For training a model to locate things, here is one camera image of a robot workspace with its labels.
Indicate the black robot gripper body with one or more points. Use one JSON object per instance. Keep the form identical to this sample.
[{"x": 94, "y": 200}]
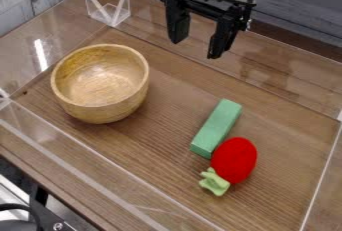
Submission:
[{"x": 209, "y": 3}]

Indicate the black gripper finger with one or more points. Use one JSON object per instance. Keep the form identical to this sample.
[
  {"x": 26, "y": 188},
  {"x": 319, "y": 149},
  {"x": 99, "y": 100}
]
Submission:
[
  {"x": 223, "y": 36},
  {"x": 178, "y": 21}
]

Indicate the green foam block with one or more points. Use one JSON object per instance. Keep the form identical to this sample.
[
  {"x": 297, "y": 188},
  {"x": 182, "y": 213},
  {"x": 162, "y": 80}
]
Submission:
[{"x": 215, "y": 128}]

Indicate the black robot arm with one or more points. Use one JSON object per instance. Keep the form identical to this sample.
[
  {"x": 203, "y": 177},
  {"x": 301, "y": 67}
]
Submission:
[{"x": 230, "y": 13}]

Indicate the brown wooden bowl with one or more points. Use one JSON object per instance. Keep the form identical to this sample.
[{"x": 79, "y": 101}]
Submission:
[{"x": 100, "y": 82}]

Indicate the red plush strawberry toy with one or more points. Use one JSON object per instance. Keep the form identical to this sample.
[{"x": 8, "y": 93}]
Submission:
[{"x": 231, "y": 165}]

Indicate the clear acrylic corner bracket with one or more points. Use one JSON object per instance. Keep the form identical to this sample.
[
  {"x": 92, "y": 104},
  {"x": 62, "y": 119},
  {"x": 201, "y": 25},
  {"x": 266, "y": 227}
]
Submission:
[{"x": 108, "y": 14}]

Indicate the clear acrylic tray wall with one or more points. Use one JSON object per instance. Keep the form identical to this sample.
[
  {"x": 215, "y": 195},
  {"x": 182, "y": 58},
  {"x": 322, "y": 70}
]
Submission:
[{"x": 116, "y": 200}]

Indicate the black table leg bracket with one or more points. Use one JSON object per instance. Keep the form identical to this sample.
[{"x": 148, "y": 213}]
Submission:
[{"x": 50, "y": 221}]

